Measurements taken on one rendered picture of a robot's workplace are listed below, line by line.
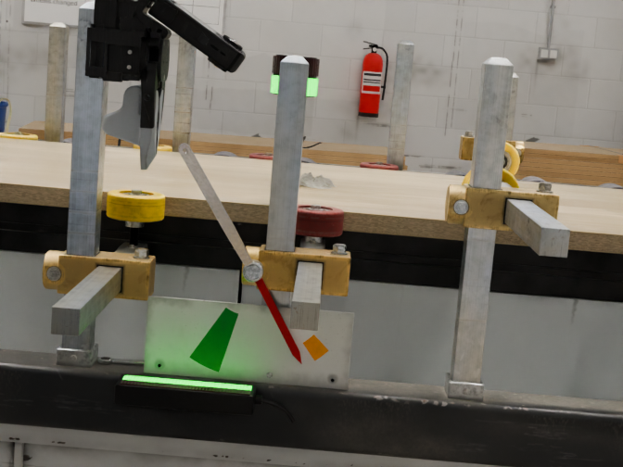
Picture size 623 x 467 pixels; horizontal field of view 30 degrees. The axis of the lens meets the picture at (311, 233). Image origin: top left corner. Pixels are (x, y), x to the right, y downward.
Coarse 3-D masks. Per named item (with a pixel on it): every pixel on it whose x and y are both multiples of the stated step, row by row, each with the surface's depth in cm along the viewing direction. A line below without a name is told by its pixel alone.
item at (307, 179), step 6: (306, 174) 195; (300, 180) 193; (306, 180) 194; (312, 180) 193; (318, 180) 192; (324, 180) 195; (330, 180) 195; (312, 186) 191; (318, 186) 191; (324, 186) 191; (336, 186) 195
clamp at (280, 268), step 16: (256, 256) 146; (272, 256) 145; (288, 256) 145; (304, 256) 145; (320, 256) 145; (336, 256) 145; (272, 272) 145; (288, 272) 145; (336, 272) 145; (272, 288) 146; (288, 288) 146; (336, 288) 146
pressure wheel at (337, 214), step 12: (300, 204) 164; (312, 204) 162; (300, 216) 158; (312, 216) 158; (324, 216) 158; (336, 216) 159; (300, 228) 158; (312, 228) 158; (324, 228) 158; (336, 228) 159
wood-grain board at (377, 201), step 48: (0, 144) 223; (48, 144) 231; (0, 192) 166; (48, 192) 166; (192, 192) 173; (240, 192) 178; (336, 192) 189; (384, 192) 194; (432, 192) 201; (576, 192) 222; (576, 240) 166
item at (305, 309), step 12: (312, 240) 160; (324, 240) 164; (300, 264) 143; (312, 264) 144; (300, 276) 135; (312, 276) 136; (300, 288) 128; (312, 288) 129; (300, 300) 122; (312, 300) 123; (300, 312) 122; (312, 312) 122; (300, 324) 122; (312, 324) 122
